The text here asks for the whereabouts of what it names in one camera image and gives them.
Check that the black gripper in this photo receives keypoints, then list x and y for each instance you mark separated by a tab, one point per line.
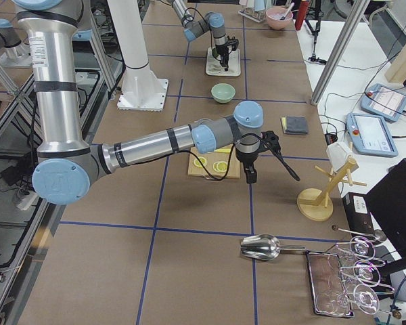
222	50
247	158

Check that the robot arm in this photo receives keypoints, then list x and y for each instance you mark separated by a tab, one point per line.
68	165
214	23

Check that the light green bowl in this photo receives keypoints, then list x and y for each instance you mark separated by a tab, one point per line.
222	93

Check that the pink mixing bowl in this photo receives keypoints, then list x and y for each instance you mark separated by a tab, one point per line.
277	19

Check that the dark green avocado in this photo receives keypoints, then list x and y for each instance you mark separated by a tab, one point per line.
214	52

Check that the top lemon slice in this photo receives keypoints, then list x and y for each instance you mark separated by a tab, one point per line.
220	166

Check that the yellow plastic knife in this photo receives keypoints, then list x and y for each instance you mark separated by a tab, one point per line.
223	150

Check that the bamboo cutting board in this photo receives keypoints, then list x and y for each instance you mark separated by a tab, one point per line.
211	157

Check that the grey folded cloth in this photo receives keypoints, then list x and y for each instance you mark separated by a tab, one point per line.
294	125

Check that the single lemon slice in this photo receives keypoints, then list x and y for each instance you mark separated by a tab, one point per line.
200	162

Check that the wooden mug tree stand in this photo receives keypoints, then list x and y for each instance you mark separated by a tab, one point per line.
316	204

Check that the white paper cup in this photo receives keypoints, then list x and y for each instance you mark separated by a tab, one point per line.
338	153

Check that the metal scoop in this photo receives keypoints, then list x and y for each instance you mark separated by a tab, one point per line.
265	247

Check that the near teach pendant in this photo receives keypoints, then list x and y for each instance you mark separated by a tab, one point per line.
370	135

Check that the teach pendant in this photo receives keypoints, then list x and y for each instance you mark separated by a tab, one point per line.
384	101
370	135

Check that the far teach pendant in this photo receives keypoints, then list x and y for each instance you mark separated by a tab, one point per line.
384	101

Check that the black monitor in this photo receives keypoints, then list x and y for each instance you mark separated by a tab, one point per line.
387	203

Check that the dark tray with glasses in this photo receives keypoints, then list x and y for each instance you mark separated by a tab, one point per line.
346	277

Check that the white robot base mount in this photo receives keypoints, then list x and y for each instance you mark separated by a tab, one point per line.
140	89

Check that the aluminium frame post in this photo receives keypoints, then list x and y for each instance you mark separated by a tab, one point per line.
340	46

